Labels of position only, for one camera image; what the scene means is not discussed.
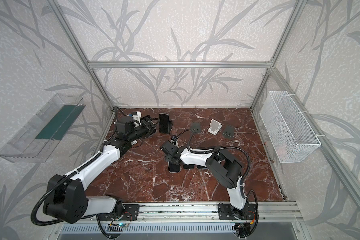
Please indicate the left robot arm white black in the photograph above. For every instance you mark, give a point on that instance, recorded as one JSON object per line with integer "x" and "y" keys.
{"x": 65, "y": 199}

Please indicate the white phone stand back right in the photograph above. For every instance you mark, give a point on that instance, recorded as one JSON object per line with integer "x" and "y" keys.
{"x": 214, "y": 127}

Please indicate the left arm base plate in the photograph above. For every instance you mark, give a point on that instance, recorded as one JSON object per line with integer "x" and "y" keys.
{"x": 129, "y": 211}

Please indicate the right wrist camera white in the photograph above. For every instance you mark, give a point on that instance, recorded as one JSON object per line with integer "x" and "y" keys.
{"x": 173, "y": 139}

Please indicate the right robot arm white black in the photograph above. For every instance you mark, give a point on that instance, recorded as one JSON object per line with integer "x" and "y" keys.
{"x": 225, "y": 167}

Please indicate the clear plastic wall tray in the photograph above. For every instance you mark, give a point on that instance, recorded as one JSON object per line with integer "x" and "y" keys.
{"x": 35, "y": 142}

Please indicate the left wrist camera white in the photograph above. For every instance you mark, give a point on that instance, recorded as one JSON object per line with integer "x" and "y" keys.
{"x": 136, "y": 115}

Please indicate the white wire mesh basket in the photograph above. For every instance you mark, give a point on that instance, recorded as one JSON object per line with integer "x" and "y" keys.
{"x": 291, "y": 135}

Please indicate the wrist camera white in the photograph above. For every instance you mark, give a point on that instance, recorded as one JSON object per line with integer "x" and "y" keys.
{"x": 136, "y": 115}
{"x": 173, "y": 139}

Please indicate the aluminium front rail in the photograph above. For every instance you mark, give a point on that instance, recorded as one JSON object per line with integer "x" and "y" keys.
{"x": 207, "y": 212}

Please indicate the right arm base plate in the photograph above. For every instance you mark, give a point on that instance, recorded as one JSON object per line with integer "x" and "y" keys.
{"x": 228, "y": 212}

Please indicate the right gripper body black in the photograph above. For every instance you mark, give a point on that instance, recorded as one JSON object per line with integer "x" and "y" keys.
{"x": 166, "y": 148}

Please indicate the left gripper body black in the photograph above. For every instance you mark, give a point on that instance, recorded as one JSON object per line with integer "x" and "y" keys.
{"x": 151, "y": 124}

